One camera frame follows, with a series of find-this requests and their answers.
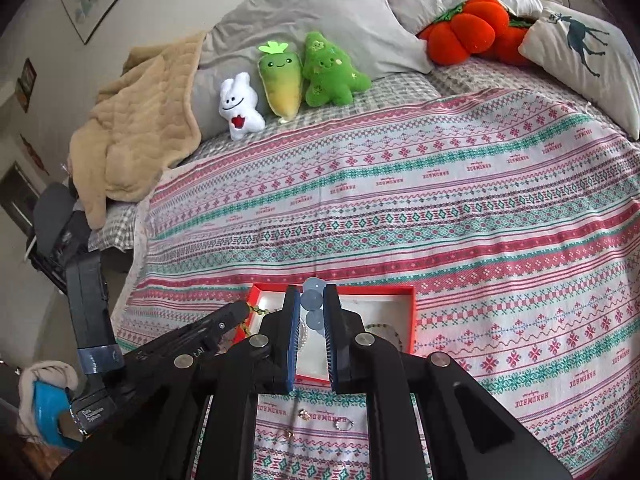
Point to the blue item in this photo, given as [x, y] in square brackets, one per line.
[47, 410]

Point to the red wall decoration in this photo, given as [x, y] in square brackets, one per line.
[35, 152]

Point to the small dark wall picture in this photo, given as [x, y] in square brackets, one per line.
[25, 85]

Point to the small gold earring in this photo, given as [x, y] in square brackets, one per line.
[285, 433]

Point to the yellow green carrot plush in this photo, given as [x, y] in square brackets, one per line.
[282, 85]

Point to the orange pumpkin plush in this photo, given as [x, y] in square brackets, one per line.
[465, 30]

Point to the red cardboard box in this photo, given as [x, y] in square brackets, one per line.
[411, 320]

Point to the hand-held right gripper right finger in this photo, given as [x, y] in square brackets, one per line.
[331, 345]

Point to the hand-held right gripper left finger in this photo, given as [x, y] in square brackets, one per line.
[294, 340]

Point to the patterned printed blanket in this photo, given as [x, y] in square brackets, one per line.
[450, 185]

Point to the blue bin with cloth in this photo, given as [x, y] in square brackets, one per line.
[45, 372]

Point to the white rabbit plush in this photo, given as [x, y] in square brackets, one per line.
[240, 105]

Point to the beige quilted blanket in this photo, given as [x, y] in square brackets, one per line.
[140, 125]

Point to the green tree plush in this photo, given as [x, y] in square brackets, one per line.
[327, 75]

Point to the white deer print pillow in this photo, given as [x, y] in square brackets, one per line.
[575, 50]

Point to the plain grey pillow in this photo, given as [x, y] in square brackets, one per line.
[325, 5]

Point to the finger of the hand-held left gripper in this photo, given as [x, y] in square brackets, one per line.
[235, 317]

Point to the black bulky item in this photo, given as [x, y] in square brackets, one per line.
[55, 230]

